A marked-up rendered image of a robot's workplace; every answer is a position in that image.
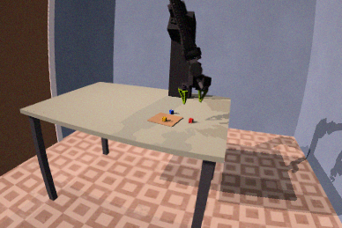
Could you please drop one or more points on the orange mat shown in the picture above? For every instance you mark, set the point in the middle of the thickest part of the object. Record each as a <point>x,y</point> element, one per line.
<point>171,119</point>

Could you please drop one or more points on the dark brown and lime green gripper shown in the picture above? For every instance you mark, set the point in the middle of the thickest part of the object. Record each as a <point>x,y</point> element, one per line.
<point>182,90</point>

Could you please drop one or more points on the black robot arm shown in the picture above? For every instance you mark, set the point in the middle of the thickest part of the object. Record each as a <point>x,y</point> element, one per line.
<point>178,11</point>

